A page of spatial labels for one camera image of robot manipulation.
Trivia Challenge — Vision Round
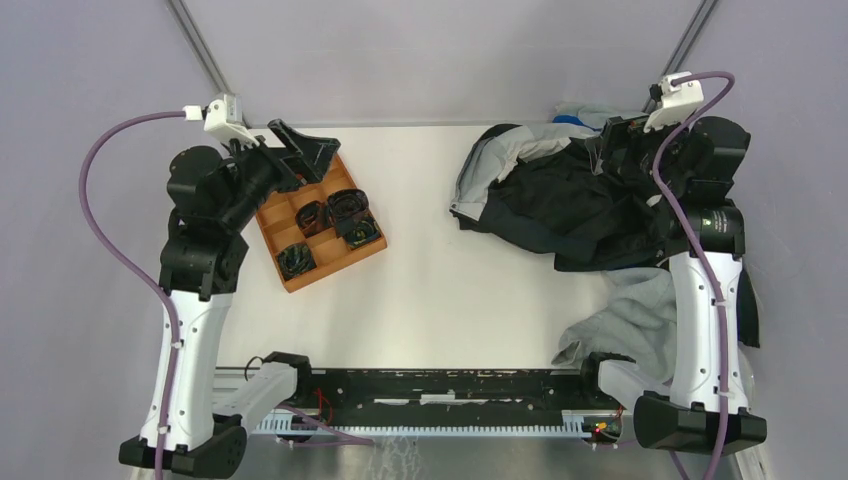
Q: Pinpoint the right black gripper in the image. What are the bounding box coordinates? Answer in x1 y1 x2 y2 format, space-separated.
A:
587 106 697 196

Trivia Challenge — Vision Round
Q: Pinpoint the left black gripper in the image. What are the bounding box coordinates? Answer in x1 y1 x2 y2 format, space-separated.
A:
219 117 339 230

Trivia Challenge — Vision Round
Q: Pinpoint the grey black zip jacket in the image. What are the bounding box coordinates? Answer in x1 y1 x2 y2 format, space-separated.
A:
449 122 761 348

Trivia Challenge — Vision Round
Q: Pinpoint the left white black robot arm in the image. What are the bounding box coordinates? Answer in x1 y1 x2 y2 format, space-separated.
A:
119 119 340 479

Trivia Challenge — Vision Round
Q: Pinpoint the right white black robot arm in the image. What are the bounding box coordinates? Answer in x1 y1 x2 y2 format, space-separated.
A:
577 116 768 456

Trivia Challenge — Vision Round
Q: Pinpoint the blue white jacket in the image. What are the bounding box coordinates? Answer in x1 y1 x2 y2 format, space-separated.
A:
551 114 586 127

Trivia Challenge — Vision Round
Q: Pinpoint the orange compartment tray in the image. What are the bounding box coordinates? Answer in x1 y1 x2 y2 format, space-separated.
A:
256 155 388 293

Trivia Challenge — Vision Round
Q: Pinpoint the grey hoodie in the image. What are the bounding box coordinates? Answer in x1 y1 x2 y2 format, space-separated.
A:
551 267 677 383

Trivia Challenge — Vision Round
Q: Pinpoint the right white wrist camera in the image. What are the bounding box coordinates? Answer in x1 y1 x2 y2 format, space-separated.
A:
643 71 704 133

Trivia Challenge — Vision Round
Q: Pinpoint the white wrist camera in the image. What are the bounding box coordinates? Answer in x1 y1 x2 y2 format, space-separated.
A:
643 71 704 133
182 93 260 148

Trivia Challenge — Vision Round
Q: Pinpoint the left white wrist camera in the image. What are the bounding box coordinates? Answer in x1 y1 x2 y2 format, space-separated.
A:
182 93 260 148

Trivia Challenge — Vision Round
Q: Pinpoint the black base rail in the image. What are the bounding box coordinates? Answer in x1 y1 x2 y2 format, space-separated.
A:
287 369 619 429

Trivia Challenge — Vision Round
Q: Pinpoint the white slotted cable duct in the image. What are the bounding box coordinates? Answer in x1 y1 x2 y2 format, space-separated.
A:
252 409 591 440

